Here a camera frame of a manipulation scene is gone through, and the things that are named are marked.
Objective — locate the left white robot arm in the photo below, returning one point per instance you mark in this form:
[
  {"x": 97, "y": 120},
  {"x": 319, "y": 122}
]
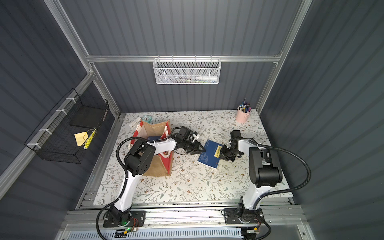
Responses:
[{"x": 135, "y": 155}]

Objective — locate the white wire wall basket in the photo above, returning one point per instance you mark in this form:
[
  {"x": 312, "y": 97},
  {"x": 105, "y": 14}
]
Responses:
[{"x": 182, "y": 71}]

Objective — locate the mint green small box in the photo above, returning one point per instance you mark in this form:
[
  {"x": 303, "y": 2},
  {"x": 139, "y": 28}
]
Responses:
[{"x": 147, "y": 119}]

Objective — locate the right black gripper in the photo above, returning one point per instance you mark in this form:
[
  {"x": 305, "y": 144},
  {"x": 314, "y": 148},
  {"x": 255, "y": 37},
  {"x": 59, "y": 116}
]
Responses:
[{"x": 227, "y": 151}]

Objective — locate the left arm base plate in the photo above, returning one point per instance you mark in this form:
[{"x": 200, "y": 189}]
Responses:
[{"x": 128, "y": 219}]

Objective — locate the blue book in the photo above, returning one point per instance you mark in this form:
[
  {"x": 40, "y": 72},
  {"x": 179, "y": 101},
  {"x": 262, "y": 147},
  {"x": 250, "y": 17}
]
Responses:
[
  {"x": 211, "y": 156},
  {"x": 154, "y": 138}
]

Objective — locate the black wire side basket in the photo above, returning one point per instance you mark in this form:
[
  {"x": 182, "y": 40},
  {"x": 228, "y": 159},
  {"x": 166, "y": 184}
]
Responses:
[{"x": 54, "y": 140}]

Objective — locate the white eraser block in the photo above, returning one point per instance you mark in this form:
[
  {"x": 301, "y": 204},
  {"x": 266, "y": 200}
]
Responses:
[{"x": 135, "y": 123}]

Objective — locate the pink pen cup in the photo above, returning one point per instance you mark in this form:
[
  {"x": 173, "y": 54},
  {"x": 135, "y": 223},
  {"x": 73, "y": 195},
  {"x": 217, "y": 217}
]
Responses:
[{"x": 243, "y": 112}]

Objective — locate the yellow sticky note pad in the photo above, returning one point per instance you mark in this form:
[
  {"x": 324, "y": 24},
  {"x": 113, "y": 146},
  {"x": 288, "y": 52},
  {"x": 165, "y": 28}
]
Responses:
[{"x": 81, "y": 138}]

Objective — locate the yellow pen in basket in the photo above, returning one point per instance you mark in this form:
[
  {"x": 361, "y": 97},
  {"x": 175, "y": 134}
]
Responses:
[{"x": 89, "y": 139}]

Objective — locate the black tray in side basket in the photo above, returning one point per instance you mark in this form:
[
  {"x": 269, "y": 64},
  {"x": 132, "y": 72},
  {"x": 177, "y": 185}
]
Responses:
[{"x": 88, "y": 117}]

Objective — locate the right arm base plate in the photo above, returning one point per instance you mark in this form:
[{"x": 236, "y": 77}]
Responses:
[{"x": 234, "y": 216}]

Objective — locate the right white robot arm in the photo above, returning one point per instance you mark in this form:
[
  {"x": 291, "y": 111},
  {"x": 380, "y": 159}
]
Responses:
[{"x": 265, "y": 173}]

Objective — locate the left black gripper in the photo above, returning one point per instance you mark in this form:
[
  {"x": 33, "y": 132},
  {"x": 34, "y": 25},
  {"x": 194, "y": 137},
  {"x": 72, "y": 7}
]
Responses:
[{"x": 193, "y": 146}]

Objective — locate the white marker in basket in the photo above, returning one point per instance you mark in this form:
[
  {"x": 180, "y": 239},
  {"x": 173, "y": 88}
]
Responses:
[{"x": 210, "y": 79}]

